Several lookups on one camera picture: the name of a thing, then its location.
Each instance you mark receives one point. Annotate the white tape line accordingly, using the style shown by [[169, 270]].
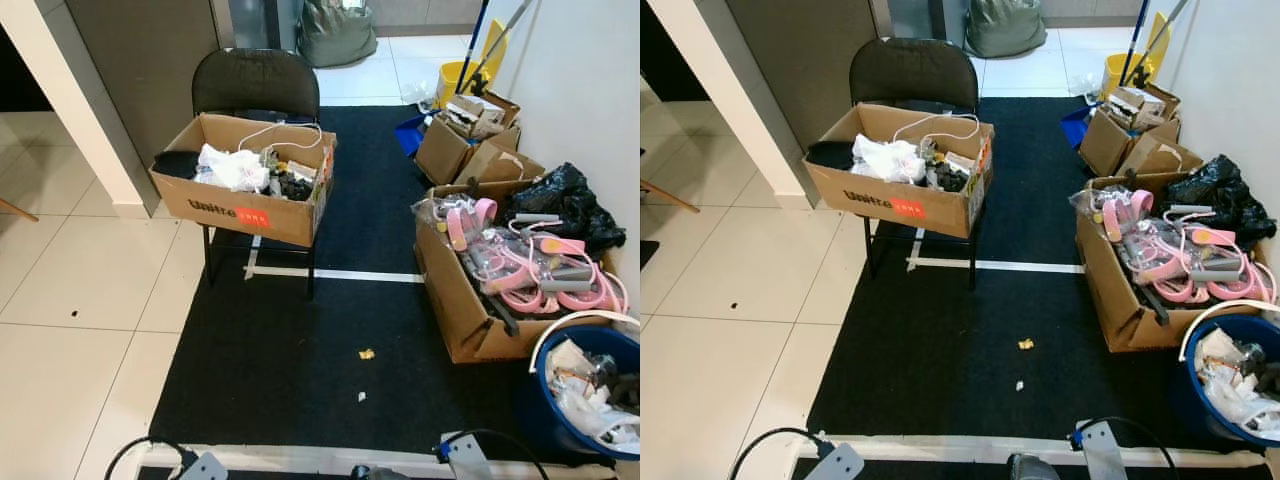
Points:
[[350, 274], [1020, 266]]

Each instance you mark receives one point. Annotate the yellow mop bucket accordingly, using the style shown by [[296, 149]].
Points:
[[455, 80], [1118, 70]]

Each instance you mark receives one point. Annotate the grey mop pole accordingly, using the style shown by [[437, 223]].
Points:
[[503, 42], [1163, 35]]

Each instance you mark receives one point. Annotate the black folding chair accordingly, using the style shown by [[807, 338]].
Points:
[[255, 80], [912, 72]]

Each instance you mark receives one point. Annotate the white crumpled trash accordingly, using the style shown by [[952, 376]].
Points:
[[600, 415], [1240, 400]]

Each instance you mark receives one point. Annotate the large cardboard box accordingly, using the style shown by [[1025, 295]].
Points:
[[1105, 290], [450, 300]]

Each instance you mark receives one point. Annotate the black foam sheet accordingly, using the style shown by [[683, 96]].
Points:
[[177, 165], [830, 156]]

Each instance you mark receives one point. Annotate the blue dustpan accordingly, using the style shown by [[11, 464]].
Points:
[[410, 135], [1075, 125]]

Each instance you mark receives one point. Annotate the white tape strip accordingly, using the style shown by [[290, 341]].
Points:
[[300, 458], [950, 447]]

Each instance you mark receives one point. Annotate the blue mop pole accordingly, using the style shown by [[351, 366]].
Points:
[[1135, 40], [472, 45]]

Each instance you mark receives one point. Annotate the black floor mat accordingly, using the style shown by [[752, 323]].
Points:
[[950, 350], [300, 330]]

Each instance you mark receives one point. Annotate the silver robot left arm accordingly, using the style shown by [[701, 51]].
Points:
[[205, 468], [835, 463]]

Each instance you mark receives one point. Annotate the blue rubbish bin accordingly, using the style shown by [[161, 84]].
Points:
[[1200, 400], [552, 415]]

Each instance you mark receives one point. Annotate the small cardboard box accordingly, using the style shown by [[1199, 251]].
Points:
[[505, 108], [1165, 100], [1165, 157], [1100, 147], [440, 155], [505, 165]]

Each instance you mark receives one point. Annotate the green bag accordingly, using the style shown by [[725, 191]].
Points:
[[335, 35], [1005, 28]]

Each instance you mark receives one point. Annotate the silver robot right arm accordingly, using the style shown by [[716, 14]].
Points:
[[468, 460], [1102, 452]]

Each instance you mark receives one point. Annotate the printed cardboard box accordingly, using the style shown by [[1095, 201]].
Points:
[[190, 200], [850, 190]]

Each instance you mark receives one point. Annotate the black garbage bag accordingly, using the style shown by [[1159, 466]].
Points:
[[565, 195], [1220, 185]]

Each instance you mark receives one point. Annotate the wooden stick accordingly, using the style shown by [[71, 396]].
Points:
[[670, 196], [18, 209]]

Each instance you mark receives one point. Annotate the clear plastic bag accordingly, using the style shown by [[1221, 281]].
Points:
[[1086, 85], [420, 93]]

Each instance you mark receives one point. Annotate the white plastic bag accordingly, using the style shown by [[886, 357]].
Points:
[[230, 168], [888, 158]]

